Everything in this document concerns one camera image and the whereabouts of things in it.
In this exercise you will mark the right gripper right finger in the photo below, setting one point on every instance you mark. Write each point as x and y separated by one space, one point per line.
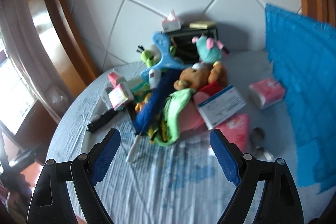
279 202

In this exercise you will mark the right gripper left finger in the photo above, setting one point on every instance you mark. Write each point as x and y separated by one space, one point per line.
51 201

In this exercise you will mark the pink tissue pack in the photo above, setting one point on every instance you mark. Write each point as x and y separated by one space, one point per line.
236 130
266 92

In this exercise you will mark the white blue mask box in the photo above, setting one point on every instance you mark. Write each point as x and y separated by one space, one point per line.
221 106

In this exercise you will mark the pink white sanitary pad pack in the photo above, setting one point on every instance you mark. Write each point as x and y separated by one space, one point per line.
120 96

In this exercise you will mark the small pink tissue packet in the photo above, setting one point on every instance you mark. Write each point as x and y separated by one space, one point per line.
115 79

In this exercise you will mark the green cloth plush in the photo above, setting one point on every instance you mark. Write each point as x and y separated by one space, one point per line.
179 115

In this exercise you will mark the brown bear plush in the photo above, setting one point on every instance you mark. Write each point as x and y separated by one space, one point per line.
200 75

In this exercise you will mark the dark blue fuzzy item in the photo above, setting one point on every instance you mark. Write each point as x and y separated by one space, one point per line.
156 101

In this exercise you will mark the blue plastic storage bin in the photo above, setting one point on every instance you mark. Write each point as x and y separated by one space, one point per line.
302 53

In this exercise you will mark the white lotion bottle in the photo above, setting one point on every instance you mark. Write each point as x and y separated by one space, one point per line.
154 78

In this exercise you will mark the teal pink plush toy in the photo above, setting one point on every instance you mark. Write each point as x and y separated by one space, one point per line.
209 49

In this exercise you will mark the green frog plush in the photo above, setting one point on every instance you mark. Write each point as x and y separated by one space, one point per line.
150 56

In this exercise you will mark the light blue plastic hanger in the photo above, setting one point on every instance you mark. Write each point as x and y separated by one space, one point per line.
162 42

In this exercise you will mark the yellow sticky note pad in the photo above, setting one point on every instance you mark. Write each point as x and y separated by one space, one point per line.
202 24

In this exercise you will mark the small tissue box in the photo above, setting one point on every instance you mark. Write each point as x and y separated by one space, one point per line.
171 23

